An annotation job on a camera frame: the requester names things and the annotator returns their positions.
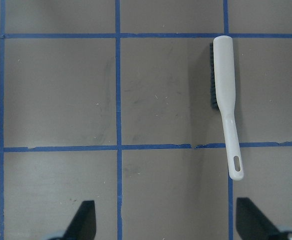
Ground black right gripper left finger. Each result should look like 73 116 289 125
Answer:
45 200 96 240

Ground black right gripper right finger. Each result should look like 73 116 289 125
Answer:
235 197 292 240

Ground white brush black bristles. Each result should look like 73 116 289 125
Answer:
210 35 244 181

